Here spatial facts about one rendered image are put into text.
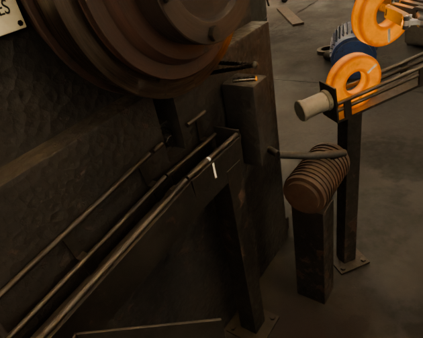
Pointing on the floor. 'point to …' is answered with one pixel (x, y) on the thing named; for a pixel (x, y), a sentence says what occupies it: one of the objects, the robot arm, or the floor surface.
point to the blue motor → (348, 45)
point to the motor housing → (315, 220)
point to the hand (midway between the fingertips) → (385, 3)
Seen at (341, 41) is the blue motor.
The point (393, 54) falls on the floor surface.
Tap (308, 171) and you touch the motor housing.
